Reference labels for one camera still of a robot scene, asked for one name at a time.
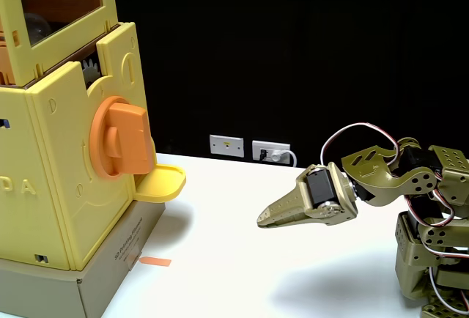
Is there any orange vending machine knob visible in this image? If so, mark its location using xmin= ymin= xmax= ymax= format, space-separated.
xmin=89 ymin=96 xmax=155 ymax=180

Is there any yellow capsule vending machine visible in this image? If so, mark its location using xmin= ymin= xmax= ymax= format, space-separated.
xmin=0 ymin=0 xmax=158 ymax=272

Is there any yellow dispensing tray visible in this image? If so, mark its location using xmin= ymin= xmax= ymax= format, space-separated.
xmin=132 ymin=163 xmax=187 ymax=201

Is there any orange tape strip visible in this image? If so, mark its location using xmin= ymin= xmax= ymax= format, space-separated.
xmin=139 ymin=256 xmax=172 ymax=267

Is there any clear tape piece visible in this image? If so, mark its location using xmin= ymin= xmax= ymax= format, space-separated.
xmin=126 ymin=250 xmax=143 ymax=271

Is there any brown cardboard box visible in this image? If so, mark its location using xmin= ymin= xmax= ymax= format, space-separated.
xmin=0 ymin=199 xmax=166 ymax=318

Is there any grey plastic gear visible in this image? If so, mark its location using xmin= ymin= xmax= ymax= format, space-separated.
xmin=81 ymin=57 xmax=102 ymax=86

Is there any clear capsule ball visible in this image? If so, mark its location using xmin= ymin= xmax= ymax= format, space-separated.
xmin=24 ymin=12 xmax=51 ymax=46

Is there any white plug with cable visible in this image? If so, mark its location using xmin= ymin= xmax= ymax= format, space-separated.
xmin=270 ymin=148 xmax=298 ymax=168

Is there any white wall outlet plate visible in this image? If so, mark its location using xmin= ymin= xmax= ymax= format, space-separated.
xmin=251 ymin=140 xmax=292 ymax=165

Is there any red white black wrist cable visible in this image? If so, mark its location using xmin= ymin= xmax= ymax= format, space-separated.
xmin=320 ymin=122 xmax=400 ymax=168

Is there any white wall socket plate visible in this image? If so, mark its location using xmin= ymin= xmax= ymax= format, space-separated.
xmin=209 ymin=134 xmax=245 ymax=158

